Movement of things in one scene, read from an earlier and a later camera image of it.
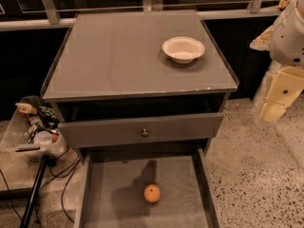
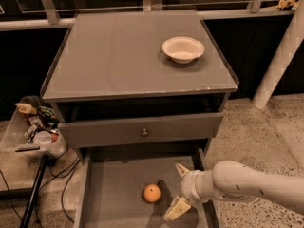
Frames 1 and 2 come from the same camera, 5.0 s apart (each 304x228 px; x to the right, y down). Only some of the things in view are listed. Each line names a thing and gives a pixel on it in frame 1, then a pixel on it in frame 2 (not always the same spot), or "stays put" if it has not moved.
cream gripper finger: x=287 y=84 → x=178 y=208
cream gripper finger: x=264 y=41 → x=182 y=171
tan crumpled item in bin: x=26 y=108 stays put
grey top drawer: x=141 y=129 stays put
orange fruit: x=152 y=193 stays put
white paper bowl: x=183 y=49 stays put
